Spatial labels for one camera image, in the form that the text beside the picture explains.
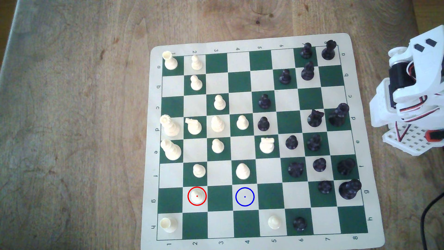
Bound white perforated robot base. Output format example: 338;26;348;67
382;122;444;156

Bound white bishop chess piece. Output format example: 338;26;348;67
235;163;251;180
210;115;225;133

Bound white knight chess piece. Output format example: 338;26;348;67
259;137;275;154
185;118;203;135

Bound green white chess board mat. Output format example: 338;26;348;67
140;33;385;250

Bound white queen chess piece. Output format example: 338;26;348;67
160;115;181;137

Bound white king chess piece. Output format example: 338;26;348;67
160;139;182;161

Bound white rook chess piece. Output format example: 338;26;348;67
160;217;178;233
162;51;178;70

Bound black rook chess piece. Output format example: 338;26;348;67
321;40;337;60
287;162;305;178

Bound black knight chess piece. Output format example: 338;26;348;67
337;159;357;176
307;109;325;128

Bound black bishop chess piece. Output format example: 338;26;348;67
301;61;315;81
307;134;322;152

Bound black queen chess piece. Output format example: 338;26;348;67
328;103;350;127

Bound black king chess piece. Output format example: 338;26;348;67
339;179;362;200

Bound red black clamp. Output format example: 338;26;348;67
426;129;444;143

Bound red white black servo wires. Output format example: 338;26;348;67
396;95;444;142

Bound black cable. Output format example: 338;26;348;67
421;192;444;250

